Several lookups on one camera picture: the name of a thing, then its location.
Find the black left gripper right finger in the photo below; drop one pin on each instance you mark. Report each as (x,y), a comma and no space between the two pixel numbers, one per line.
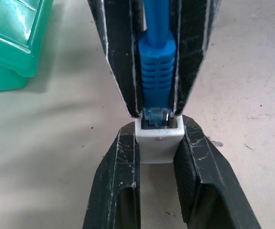
(206,181)

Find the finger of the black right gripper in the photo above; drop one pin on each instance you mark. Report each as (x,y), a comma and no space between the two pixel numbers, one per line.
(119,47)
(190,47)

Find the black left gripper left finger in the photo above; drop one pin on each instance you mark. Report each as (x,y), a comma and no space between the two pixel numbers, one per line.
(113,181)

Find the white coupler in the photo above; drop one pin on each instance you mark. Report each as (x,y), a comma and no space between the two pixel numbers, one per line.
(156,150)

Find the green plastic bin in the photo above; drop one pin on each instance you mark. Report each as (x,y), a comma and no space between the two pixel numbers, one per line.
(8,35)

